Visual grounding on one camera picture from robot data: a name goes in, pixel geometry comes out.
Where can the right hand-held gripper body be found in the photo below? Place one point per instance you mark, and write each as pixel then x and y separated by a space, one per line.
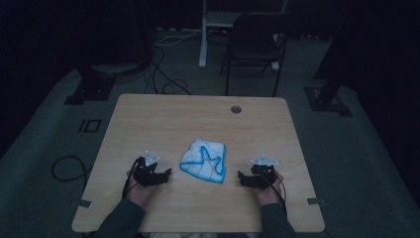
pixel 263 173

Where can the person's right hand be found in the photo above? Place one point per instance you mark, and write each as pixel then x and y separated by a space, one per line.
pixel 269 196

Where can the person's left hand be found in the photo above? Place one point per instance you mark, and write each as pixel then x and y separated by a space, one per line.
pixel 140 195

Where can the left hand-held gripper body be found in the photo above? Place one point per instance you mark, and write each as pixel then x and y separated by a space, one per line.
pixel 144 177

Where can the black folding chair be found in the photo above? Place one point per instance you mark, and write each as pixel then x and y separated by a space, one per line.
pixel 254 39

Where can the white cloth with blue trim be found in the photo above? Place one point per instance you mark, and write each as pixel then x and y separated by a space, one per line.
pixel 204 160

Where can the black stand with base plate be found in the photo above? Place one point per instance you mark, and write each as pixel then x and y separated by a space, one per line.
pixel 90 87
pixel 327 95

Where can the white metal stand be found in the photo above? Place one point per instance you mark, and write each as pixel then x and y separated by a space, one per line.
pixel 206 33

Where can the grey tape piece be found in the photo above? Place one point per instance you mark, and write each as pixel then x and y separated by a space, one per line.
pixel 84 203
pixel 316 201

